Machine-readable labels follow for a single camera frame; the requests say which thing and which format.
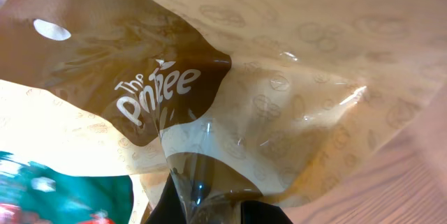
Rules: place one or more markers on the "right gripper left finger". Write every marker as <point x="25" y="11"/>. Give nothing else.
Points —
<point x="168" y="210"/>

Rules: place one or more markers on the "beige mushroom bag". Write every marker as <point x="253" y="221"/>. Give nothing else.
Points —
<point x="275" y="100"/>

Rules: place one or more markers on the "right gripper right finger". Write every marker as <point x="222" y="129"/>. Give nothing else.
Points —
<point x="255" y="212"/>

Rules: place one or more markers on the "green Nescafe coffee bag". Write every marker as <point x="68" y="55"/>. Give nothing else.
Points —
<point x="35" y="193"/>

